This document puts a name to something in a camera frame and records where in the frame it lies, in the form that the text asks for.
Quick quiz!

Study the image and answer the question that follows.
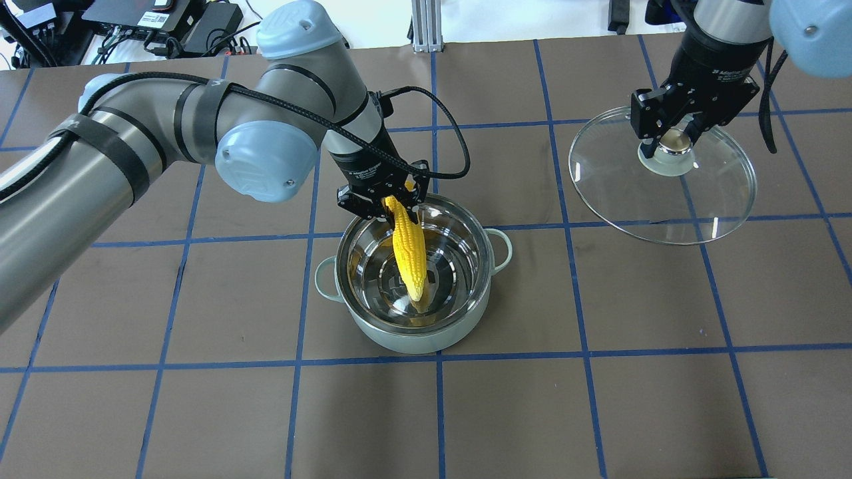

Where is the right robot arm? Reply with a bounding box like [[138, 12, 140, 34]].
[[630, 1, 851, 160]]

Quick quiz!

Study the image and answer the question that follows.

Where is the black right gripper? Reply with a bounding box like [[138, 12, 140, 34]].
[[630, 30, 761, 158]]

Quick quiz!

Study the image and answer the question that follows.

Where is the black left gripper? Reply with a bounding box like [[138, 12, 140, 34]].
[[325, 130, 428, 226]]

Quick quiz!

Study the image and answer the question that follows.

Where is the glass pot lid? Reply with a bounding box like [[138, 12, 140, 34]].
[[567, 106, 757, 245]]

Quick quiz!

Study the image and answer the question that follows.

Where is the yellow corn cob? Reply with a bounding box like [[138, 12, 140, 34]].
[[383, 195, 428, 302]]

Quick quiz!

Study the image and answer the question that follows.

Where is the pale green steel pot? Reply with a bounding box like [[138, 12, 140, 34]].
[[314, 194, 513, 355]]

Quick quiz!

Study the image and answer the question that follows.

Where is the black power adapter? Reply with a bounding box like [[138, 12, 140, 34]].
[[178, 2, 244, 58]]

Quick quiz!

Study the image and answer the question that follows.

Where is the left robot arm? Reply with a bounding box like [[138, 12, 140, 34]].
[[1, 1, 439, 329]]

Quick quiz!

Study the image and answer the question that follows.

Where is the aluminium frame post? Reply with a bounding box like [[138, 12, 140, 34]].
[[409, 1, 445, 53]]

